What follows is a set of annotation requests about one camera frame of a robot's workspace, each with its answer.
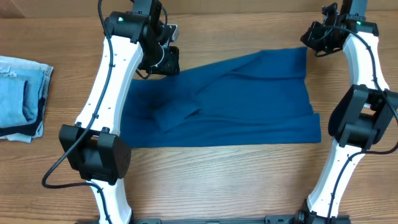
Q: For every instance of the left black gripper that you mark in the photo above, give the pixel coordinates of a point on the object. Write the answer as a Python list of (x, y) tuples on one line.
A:
[(168, 62)]

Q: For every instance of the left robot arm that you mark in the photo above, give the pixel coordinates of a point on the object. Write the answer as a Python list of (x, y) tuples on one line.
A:
[(134, 40)]

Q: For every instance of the folded black garment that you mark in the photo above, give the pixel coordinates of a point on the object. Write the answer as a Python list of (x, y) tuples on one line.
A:
[(28, 129)]

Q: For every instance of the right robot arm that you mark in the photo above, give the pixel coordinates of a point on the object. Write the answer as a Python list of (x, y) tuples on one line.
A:
[(361, 117)]

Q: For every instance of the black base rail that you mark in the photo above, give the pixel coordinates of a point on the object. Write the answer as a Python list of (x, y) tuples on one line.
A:
[(269, 219)]

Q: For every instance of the dark blue t-shirt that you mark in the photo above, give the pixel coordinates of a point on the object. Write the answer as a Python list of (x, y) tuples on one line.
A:
[(259, 98)]

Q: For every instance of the folded light blue jeans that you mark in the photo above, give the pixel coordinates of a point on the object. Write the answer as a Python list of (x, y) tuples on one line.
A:
[(23, 83)]

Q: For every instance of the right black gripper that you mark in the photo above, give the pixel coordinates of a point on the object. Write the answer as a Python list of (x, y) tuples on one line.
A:
[(315, 38)]

